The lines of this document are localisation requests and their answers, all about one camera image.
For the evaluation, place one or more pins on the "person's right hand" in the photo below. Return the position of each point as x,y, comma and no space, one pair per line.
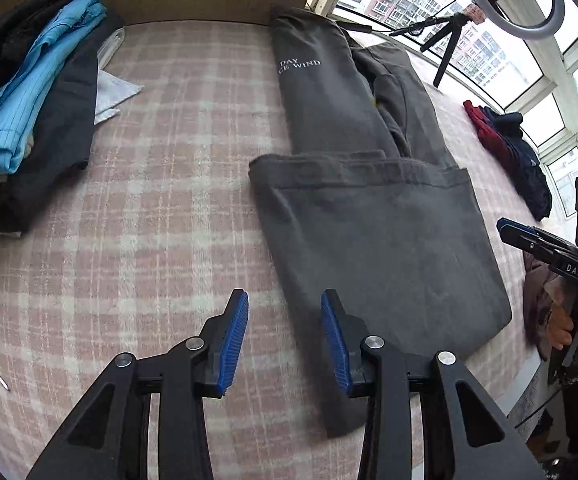
559,327

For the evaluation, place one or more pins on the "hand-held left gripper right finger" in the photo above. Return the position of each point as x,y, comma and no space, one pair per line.
336,345

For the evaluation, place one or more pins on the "black garment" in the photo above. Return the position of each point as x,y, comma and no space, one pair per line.
64,135

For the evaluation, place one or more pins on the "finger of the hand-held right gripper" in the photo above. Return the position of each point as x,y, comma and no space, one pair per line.
516,232

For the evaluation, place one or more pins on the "black tripod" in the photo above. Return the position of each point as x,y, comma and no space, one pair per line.
444,60

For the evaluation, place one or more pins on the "navy garment with red patch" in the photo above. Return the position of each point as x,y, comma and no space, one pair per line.
524,165

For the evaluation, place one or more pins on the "blue garment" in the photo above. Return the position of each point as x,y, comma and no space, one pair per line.
19,110

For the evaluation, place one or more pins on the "white cloth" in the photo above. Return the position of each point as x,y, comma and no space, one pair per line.
111,92

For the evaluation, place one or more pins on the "brown garment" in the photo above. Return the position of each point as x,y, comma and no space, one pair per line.
534,290

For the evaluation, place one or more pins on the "grey flower print sweatshirt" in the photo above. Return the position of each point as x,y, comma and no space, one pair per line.
369,240

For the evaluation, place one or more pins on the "pink plaid blanket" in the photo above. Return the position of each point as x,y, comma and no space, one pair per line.
144,185

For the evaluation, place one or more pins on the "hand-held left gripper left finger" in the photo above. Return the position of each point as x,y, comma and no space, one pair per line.
234,340

